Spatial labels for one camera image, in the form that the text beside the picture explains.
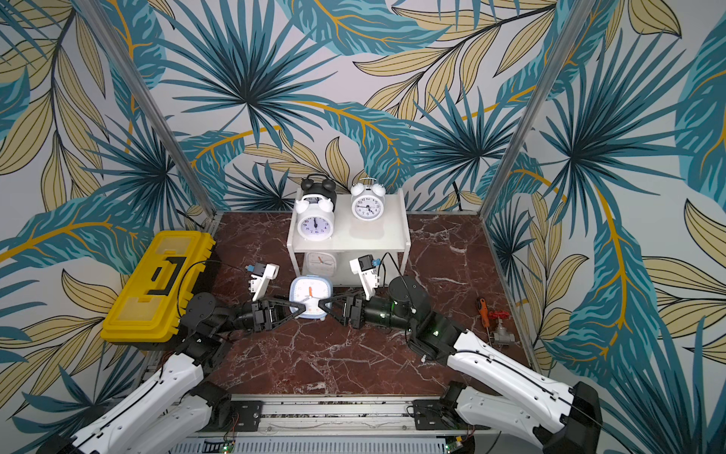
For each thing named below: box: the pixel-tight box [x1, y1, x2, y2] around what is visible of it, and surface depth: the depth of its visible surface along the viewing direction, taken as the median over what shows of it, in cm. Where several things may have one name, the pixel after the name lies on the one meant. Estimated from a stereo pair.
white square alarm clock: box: [305, 251, 337, 278], surface depth 81 cm
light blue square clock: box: [288, 274, 334, 321], surface depth 62 cm
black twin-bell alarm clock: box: [300, 173, 338, 204], surface depth 70 cm
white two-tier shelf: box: [286, 188, 412, 292], surface depth 71 cm
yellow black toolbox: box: [100, 230, 222, 350], surface depth 79 cm
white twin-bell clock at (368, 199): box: [349, 176, 387, 222], surface depth 70 cm
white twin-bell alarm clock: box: [294, 193, 335, 243], surface depth 65 cm
